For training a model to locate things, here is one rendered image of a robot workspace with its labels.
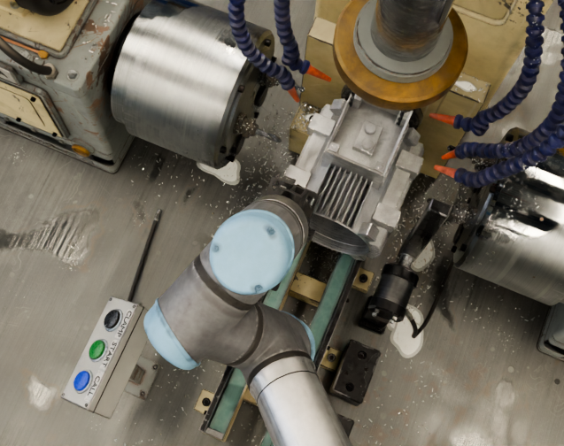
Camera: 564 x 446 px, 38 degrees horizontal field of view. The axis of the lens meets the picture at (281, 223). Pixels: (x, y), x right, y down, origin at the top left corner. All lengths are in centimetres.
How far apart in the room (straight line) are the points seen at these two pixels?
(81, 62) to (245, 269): 53
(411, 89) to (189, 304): 40
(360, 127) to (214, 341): 48
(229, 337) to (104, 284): 60
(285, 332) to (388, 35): 40
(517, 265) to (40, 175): 91
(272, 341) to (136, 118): 48
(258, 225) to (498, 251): 49
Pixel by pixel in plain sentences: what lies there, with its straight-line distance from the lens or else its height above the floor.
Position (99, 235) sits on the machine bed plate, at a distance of 158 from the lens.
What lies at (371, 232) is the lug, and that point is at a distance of 126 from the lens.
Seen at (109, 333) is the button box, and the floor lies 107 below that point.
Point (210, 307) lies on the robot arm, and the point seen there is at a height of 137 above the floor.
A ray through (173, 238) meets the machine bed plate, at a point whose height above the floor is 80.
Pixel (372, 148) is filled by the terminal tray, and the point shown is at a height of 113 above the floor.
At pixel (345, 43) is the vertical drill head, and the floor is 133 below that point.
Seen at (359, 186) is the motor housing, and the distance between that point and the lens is 128.
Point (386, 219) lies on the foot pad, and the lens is 129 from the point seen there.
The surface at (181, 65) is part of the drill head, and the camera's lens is 128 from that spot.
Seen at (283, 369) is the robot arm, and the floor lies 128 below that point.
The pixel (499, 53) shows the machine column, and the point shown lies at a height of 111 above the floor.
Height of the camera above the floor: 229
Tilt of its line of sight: 73 degrees down
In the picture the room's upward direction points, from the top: 6 degrees clockwise
